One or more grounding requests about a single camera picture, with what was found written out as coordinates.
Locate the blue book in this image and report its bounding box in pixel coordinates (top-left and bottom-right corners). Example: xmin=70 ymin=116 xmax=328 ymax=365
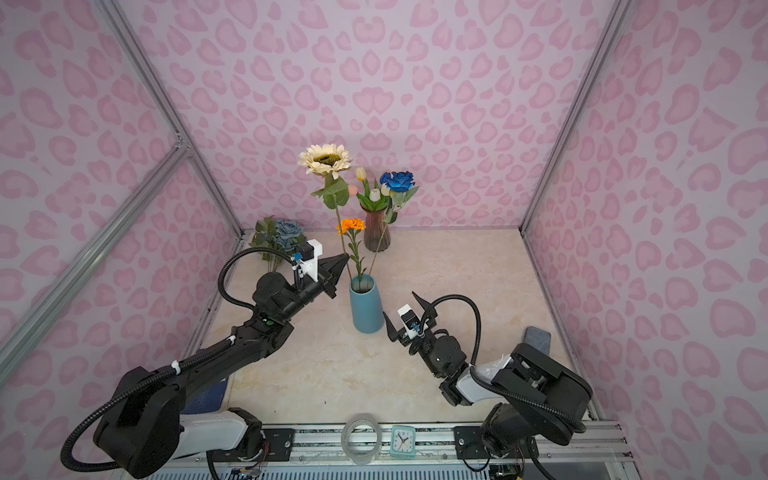
xmin=181 ymin=378 xmax=229 ymax=415

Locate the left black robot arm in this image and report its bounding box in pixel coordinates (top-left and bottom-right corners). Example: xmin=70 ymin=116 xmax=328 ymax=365
xmin=60 ymin=240 xmax=350 ymax=478

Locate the orange flower stem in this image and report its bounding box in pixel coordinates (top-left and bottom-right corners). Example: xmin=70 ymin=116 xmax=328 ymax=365
xmin=338 ymin=218 xmax=370 ymax=294

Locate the teal cylindrical vase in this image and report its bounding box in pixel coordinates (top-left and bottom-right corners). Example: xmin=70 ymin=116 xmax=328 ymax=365
xmin=350 ymin=274 xmax=384 ymax=334

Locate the clear tape roll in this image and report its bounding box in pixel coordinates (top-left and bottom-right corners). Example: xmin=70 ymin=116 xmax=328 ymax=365
xmin=340 ymin=413 xmax=383 ymax=465

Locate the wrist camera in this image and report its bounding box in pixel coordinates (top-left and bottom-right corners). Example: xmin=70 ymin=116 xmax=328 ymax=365
xmin=397 ymin=304 xmax=424 ymax=340
xmin=292 ymin=239 xmax=323 ymax=282

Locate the grey sponge block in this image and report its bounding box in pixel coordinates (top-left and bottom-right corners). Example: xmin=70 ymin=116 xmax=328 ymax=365
xmin=523 ymin=326 xmax=552 ymax=355

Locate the yellow tulip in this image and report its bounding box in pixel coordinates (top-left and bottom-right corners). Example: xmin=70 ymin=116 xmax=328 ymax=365
xmin=355 ymin=167 xmax=370 ymax=197

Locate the cream sunflower stem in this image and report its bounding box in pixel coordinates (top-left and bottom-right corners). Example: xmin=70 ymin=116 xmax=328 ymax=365
xmin=298 ymin=144 xmax=352 ymax=253

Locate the blue rose bouquet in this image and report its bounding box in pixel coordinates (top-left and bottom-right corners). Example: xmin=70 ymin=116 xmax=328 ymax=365
xmin=249 ymin=216 xmax=306 ymax=256

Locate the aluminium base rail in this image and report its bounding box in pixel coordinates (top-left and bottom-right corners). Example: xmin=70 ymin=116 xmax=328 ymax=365
xmin=110 ymin=419 xmax=640 ymax=480

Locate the red glass vase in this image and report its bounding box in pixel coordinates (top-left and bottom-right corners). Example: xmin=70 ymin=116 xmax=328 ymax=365
xmin=363 ymin=208 xmax=391 ymax=253

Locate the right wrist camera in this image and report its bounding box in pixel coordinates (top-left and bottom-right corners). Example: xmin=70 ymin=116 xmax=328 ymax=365
xmin=397 ymin=304 xmax=424 ymax=340

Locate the dark blue rose stem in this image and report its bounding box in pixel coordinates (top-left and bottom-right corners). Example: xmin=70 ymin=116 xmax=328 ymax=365
xmin=370 ymin=171 xmax=419 ymax=266

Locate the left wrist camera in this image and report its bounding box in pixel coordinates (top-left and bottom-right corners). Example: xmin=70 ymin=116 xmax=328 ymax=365
xmin=292 ymin=239 xmax=323 ymax=282

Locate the small teal alarm clock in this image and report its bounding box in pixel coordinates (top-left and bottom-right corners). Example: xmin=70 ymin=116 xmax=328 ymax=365
xmin=389 ymin=425 xmax=416 ymax=459

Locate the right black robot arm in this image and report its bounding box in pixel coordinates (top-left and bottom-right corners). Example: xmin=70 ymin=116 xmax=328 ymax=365
xmin=385 ymin=294 xmax=593 ymax=479

